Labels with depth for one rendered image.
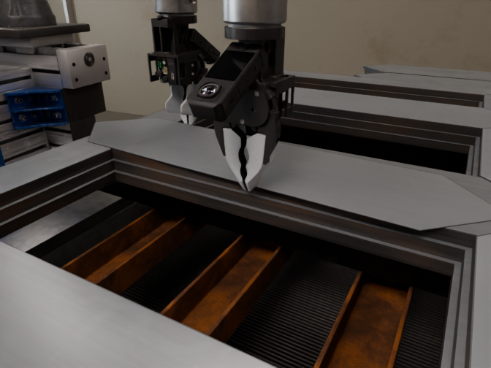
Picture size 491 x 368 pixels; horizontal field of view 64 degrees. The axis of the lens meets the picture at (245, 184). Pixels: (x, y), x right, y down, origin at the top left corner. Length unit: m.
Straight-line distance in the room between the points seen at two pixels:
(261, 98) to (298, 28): 2.87
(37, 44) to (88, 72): 0.13
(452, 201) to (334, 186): 0.15
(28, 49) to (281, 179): 0.77
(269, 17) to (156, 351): 0.35
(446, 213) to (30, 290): 0.46
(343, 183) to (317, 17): 2.77
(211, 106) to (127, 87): 3.83
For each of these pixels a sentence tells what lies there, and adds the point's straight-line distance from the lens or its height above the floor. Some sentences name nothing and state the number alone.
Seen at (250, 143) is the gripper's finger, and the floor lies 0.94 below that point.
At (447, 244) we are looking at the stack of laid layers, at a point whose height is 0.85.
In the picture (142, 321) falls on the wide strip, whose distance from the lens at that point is 0.35.
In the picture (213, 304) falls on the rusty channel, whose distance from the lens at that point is 0.63.
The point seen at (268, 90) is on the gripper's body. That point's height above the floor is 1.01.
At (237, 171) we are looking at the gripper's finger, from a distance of 0.53.
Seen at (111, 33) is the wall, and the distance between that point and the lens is 4.24.
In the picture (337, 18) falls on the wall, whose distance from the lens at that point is 3.26.
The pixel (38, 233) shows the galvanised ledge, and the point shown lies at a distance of 0.89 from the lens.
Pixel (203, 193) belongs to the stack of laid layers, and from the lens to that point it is 0.61.
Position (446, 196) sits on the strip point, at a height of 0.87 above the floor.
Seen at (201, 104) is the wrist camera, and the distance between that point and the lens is 0.43.
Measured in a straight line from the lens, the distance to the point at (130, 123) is 0.86.
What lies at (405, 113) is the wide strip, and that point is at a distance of 0.97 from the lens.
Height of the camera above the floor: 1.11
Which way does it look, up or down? 26 degrees down
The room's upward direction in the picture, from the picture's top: straight up
